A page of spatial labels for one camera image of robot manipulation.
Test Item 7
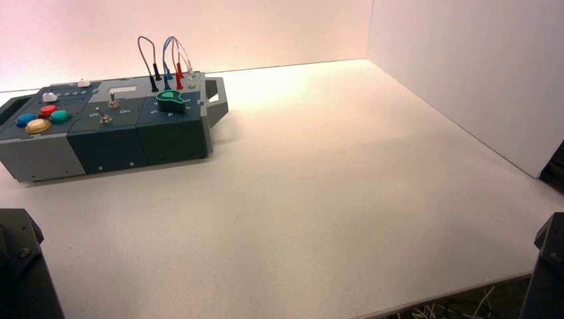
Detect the black jumper cable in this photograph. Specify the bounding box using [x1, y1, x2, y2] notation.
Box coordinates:
[137, 36, 162, 93]

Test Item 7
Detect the black object behind white panel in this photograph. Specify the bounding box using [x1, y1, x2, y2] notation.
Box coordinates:
[539, 140, 564, 195]

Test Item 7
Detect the red jumper cable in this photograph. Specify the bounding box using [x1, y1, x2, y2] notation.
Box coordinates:
[170, 37, 186, 90]

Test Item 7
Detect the white loose cable bundle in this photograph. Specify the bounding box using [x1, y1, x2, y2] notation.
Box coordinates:
[383, 286, 532, 319]

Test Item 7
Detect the grey and teal control box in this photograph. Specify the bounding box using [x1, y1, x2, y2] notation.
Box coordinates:
[0, 71, 229, 183]

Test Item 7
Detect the white jumper cable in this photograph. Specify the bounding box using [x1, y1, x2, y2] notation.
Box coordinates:
[174, 37, 198, 89]

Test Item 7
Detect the green rotary pointer knob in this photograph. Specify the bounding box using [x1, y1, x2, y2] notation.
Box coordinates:
[156, 90, 187, 114]

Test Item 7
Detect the yellow round push button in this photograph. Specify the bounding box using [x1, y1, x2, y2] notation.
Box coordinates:
[25, 119, 52, 135]

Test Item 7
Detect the blue jumper cable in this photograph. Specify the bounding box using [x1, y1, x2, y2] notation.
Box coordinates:
[162, 36, 176, 91]

